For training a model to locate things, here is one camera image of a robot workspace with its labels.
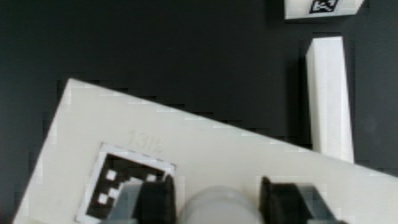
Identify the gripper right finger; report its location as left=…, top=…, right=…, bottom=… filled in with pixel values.
left=259, top=177, right=346, bottom=224

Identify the white closed box part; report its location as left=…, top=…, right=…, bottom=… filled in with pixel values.
left=284, top=0, right=364, bottom=20

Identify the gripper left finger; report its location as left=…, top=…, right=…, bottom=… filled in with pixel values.
left=104, top=176, right=175, bottom=224

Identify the white left fence block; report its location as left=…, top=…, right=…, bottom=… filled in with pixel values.
left=305, top=36, right=353, bottom=162

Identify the white cabinet body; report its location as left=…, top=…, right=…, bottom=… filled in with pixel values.
left=12, top=79, right=398, bottom=224

